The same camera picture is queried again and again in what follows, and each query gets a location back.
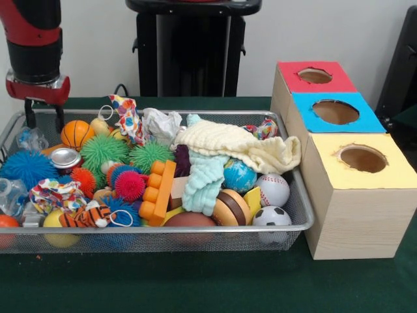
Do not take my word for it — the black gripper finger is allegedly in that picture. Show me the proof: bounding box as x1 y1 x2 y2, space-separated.
24 97 36 130
53 104 65 133

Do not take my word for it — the toy burger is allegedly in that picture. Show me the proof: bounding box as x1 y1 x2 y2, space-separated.
211 188 252 226

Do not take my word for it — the wooden box with three holes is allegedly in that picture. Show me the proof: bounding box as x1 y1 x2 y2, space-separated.
269 60 417 261

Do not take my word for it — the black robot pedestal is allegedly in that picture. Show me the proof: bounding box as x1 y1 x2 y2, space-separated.
125 0 263 97

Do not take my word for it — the blue globe ball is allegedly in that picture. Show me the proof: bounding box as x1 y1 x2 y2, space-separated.
223 158 258 194

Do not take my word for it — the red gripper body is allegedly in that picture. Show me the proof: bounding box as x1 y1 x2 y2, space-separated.
5 76 71 106

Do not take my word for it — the orange plastic building block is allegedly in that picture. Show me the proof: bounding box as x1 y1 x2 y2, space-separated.
138 159 177 228

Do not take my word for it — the crushed clear plastic bottle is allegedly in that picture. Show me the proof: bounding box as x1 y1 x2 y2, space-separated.
15 127 49 151

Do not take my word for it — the silver mesh bin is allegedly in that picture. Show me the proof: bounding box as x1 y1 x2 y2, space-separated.
0 109 315 254

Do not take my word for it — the mint green muslin cloth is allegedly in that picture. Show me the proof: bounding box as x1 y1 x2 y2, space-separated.
181 112 231 216

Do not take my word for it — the white baseball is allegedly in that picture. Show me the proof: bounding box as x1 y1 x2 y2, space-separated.
255 173 291 208

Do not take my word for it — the orange toy basketball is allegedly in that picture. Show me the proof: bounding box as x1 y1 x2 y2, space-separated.
61 119 96 152

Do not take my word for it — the orange striped tiger plush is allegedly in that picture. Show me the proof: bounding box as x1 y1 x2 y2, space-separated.
59 200 118 228

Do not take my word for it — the brown toy football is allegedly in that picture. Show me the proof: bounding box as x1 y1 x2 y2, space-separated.
163 212 218 228

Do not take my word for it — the black and white soccer ball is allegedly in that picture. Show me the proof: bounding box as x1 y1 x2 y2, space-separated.
252 205 293 244

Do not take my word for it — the cream muslin cloth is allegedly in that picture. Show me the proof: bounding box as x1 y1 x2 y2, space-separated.
171 120 302 175

